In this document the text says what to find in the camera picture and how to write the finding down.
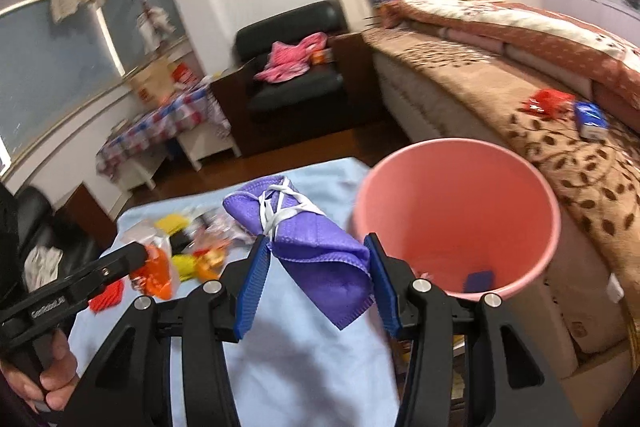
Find brown leaf-pattern blanket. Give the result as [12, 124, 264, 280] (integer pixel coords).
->
[362, 27, 640, 308]

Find red ridged wrapper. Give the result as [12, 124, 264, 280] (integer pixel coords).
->
[89, 281, 125, 312]

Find blue packet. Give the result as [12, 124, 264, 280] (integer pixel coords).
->
[572, 102, 611, 140]

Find brown wooden low table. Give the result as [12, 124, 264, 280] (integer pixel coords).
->
[62, 182, 121, 250]

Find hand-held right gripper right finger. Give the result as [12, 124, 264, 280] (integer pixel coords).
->
[364, 234, 583, 427]

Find checkered tablecloth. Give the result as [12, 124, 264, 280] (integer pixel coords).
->
[96, 82, 231, 180]

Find pink clothes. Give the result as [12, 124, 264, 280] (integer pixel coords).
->
[254, 33, 328, 84]

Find red yellow snack wrapper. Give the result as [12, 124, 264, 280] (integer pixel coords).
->
[192, 242, 233, 280]

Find red snack packet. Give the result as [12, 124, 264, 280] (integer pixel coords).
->
[520, 89, 576, 118]

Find white side table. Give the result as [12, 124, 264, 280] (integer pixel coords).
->
[117, 127, 241, 190]

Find white bed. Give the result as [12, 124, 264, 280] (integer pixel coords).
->
[325, 0, 640, 383]

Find hanging white clothes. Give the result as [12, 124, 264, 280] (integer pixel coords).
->
[122, 0, 176, 55]

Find brown paper bag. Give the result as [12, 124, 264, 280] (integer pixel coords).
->
[131, 59, 176, 105]

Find orange plastic wrapper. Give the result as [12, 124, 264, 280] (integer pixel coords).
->
[131, 243, 176, 300]

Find black leather sofa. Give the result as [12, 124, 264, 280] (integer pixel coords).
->
[15, 186, 106, 293]

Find black leather armchair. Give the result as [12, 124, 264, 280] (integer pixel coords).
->
[235, 1, 351, 128]

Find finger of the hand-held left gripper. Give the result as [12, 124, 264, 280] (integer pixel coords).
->
[65, 243, 148, 295]

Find dark wooden nightstand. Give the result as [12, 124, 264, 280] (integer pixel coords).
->
[327, 32, 386, 128]

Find purple face mask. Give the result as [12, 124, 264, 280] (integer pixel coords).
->
[222, 175, 376, 330]

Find dark wooden side table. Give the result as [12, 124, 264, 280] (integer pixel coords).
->
[210, 59, 261, 158]

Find person's left hand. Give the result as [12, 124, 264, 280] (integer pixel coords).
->
[0, 329, 78, 413]

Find large window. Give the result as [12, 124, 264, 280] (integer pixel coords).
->
[0, 0, 186, 158]

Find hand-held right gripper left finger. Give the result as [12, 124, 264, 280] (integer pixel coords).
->
[60, 234, 273, 427]

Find dark blue item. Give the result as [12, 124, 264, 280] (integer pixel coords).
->
[465, 271, 497, 294]

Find floral quilt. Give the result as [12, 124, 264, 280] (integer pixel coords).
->
[382, 0, 640, 108]

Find pink plastic bucket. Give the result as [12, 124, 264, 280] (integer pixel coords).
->
[352, 138, 561, 300]

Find light blue tablecloth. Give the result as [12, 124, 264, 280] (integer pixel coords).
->
[67, 157, 416, 427]

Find red box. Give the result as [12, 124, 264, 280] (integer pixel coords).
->
[172, 63, 198, 85]

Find white crumpled cloth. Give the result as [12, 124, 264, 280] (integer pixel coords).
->
[24, 246, 63, 293]

